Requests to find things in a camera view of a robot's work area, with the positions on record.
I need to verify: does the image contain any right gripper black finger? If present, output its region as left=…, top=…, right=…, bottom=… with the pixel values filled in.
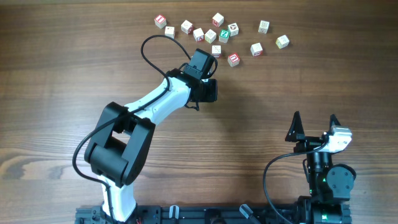
left=285, top=111, right=305, bottom=142
left=330, top=114, right=341, bottom=129

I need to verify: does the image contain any white block red sketch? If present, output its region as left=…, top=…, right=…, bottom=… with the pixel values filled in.
left=211, top=45, right=221, bottom=58

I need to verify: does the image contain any red U letter block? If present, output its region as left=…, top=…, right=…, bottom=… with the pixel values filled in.
left=228, top=53, right=240, bottom=67

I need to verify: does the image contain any plain white wooden block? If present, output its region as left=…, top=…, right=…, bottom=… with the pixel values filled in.
left=165, top=26, right=175, bottom=39

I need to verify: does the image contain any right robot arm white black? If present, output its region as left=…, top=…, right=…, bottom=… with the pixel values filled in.
left=285, top=111, right=356, bottom=224

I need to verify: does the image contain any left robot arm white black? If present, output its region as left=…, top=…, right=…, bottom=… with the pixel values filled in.
left=84, top=49, right=218, bottom=223

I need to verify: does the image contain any white block yellow side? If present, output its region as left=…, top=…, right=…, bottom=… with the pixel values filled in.
left=205, top=29, right=217, bottom=44

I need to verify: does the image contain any white block red A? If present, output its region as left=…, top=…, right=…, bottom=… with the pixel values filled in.
left=193, top=28, right=204, bottom=42

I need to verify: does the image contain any green Z letter block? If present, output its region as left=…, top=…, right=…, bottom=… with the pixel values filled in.
left=218, top=29, right=230, bottom=43

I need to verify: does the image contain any white block red side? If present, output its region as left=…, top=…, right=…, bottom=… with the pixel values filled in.
left=181, top=20, right=193, bottom=35

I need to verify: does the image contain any white block red bottom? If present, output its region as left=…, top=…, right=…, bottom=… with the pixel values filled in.
left=251, top=43, right=263, bottom=57

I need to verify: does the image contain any white block dark picture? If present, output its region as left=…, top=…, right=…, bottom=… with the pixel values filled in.
left=228, top=23, right=239, bottom=37

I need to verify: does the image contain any red M letter block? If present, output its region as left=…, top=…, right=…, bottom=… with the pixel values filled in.
left=212, top=12, right=224, bottom=27

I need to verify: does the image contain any red I letter block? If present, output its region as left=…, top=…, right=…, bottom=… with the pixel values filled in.
left=154, top=14, right=167, bottom=29

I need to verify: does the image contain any white block tan picture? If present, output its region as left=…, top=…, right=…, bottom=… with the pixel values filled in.
left=258, top=20, right=270, bottom=34

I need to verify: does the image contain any yellow edged white block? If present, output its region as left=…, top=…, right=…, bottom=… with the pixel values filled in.
left=275, top=35, right=290, bottom=49

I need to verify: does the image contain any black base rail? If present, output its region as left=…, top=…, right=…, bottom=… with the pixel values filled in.
left=74, top=203, right=352, bottom=224

